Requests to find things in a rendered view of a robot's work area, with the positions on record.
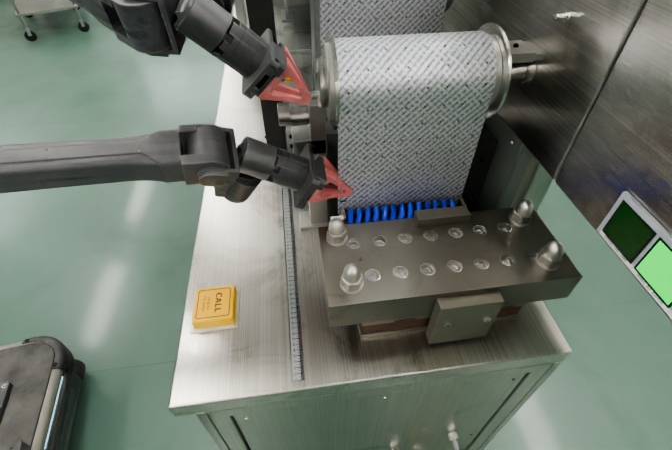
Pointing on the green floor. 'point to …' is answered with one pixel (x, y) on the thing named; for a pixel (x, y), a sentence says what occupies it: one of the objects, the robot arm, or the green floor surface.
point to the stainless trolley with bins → (39, 3)
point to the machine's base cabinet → (384, 415)
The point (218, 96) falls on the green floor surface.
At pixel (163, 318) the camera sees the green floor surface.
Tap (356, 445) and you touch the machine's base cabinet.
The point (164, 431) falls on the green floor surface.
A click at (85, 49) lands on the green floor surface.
